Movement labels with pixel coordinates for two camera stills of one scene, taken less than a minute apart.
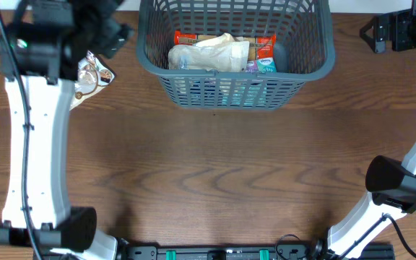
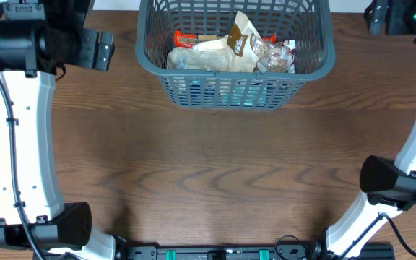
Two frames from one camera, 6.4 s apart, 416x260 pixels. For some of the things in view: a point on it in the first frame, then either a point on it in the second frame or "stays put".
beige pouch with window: [227, 56] stays put
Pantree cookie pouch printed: [93, 75] to [249, 51]
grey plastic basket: [305, 32] stays put
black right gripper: [401, 21] to [376, 16]
